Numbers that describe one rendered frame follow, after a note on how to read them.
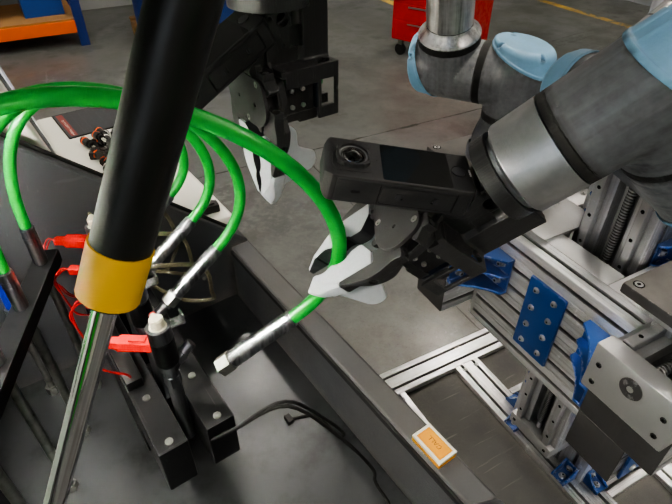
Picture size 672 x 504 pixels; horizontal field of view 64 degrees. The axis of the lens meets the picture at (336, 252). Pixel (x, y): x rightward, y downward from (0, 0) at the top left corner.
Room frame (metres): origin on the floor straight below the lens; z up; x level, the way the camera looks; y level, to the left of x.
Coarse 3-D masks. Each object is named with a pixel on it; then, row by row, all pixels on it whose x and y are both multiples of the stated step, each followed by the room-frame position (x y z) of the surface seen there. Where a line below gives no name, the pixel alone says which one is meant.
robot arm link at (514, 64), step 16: (496, 48) 0.97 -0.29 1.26; (512, 48) 0.95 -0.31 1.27; (528, 48) 0.96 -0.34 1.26; (544, 48) 0.97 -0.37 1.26; (480, 64) 0.97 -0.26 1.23; (496, 64) 0.96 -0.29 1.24; (512, 64) 0.94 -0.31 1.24; (528, 64) 0.93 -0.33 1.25; (544, 64) 0.93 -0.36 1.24; (480, 80) 0.96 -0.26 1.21; (496, 80) 0.95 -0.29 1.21; (512, 80) 0.94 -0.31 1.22; (528, 80) 0.93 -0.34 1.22; (480, 96) 0.97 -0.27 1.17; (496, 96) 0.95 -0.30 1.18; (512, 96) 0.93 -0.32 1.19; (528, 96) 0.93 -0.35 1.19; (496, 112) 0.95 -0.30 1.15
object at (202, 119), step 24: (0, 96) 0.33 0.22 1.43; (24, 96) 0.33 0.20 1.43; (48, 96) 0.34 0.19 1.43; (72, 96) 0.34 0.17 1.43; (96, 96) 0.34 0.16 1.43; (120, 96) 0.35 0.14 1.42; (192, 120) 0.35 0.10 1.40; (216, 120) 0.36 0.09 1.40; (240, 144) 0.36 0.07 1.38; (264, 144) 0.37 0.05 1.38; (288, 168) 0.37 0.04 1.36; (312, 192) 0.37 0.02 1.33; (336, 216) 0.38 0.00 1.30; (336, 240) 0.38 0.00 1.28
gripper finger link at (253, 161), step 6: (240, 120) 0.51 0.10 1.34; (246, 126) 0.50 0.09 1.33; (252, 126) 0.50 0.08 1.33; (258, 132) 0.49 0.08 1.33; (246, 150) 0.50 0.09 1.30; (246, 156) 0.50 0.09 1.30; (252, 156) 0.49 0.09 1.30; (258, 156) 0.49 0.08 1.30; (252, 162) 0.49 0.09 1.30; (258, 162) 0.49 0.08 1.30; (252, 168) 0.49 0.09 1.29; (258, 168) 0.49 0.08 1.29; (252, 174) 0.49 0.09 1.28; (258, 174) 0.49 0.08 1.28; (258, 180) 0.49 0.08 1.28; (258, 186) 0.49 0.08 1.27
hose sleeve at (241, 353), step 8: (288, 312) 0.38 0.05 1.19; (272, 320) 0.38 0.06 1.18; (280, 320) 0.37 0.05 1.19; (288, 320) 0.37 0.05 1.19; (264, 328) 0.37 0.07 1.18; (272, 328) 0.37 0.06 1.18; (280, 328) 0.36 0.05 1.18; (288, 328) 0.37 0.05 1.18; (256, 336) 0.36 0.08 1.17; (264, 336) 0.36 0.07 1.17; (272, 336) 0.36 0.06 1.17; (280, 336) 0.36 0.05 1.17; (240, 344) 0.36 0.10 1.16; (248, 344) 0.36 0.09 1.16; (256, 344) 0.36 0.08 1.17; (264, 344) 0.36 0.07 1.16; (232, 352) 0.36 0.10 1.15; (240, 352) 0.36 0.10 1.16; (248, 352) 0.36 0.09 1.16; (256, 352) 0.36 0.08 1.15; (232, 360) 0.35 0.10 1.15; (240, 360) 0.35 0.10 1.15
